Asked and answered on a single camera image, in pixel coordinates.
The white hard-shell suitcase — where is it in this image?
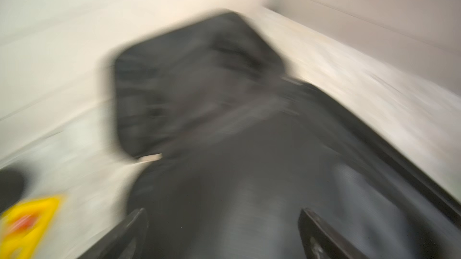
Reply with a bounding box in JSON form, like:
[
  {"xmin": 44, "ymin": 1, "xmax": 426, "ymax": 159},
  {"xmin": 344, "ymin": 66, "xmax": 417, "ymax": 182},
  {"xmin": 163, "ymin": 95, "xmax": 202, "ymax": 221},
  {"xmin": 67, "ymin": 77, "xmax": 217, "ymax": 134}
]
[{"xmin": 0, "ymin": 10, "xmax": 461, "ymax": 259}]

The yellow triangular block holder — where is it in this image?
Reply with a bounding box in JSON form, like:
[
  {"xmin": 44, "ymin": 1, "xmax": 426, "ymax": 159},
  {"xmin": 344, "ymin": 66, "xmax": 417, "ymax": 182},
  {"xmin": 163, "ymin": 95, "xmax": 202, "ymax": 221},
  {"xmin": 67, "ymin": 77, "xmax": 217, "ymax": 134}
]
[{"xmin": 1, "ymin": 195, "xmax": 64, "ymax": 259}]

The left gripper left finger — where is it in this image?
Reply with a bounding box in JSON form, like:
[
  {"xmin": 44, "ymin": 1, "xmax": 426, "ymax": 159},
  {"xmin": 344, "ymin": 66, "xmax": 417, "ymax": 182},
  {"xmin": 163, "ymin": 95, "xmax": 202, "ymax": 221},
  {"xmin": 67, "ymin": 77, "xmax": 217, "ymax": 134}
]
[{"xmin": 78, "ymin": 209, "xmax": 148, "ymax": 259}]

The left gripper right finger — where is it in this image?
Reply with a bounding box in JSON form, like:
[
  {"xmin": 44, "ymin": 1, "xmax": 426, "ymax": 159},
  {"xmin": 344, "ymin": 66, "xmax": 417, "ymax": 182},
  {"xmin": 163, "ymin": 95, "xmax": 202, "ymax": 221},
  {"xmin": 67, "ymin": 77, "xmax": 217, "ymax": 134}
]
[{"xmin": 298, "ymin": 209, "xmax": 367, "ymax": 259}]

